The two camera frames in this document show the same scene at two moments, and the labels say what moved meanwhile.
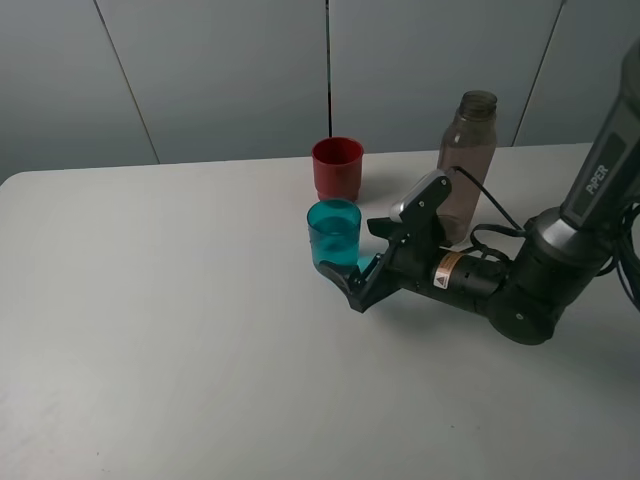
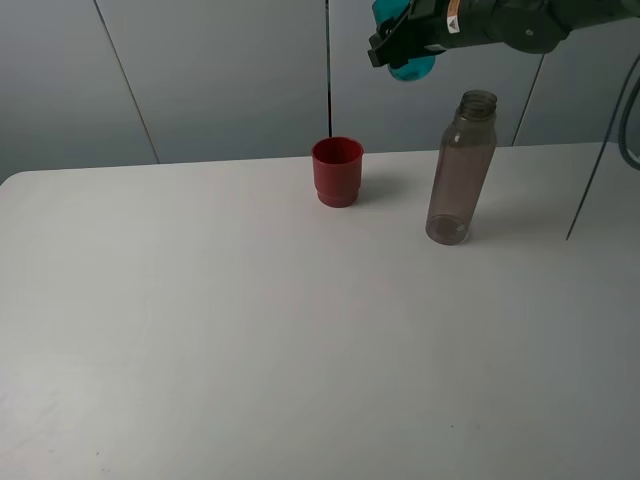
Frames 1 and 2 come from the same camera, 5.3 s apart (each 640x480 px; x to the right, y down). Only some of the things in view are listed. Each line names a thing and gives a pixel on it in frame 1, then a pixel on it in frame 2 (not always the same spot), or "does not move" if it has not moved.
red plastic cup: [338, 167] does not move
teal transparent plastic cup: [334, 227] -> [416, 68]
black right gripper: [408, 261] -> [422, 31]
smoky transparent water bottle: [468, 143] does not move
